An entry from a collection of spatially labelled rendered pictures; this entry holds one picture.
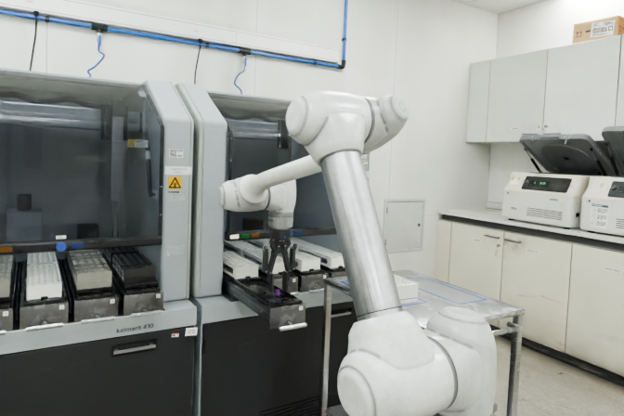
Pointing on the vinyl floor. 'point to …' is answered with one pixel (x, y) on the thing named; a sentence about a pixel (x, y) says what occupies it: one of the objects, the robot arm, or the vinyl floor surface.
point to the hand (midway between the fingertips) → (278, 282)
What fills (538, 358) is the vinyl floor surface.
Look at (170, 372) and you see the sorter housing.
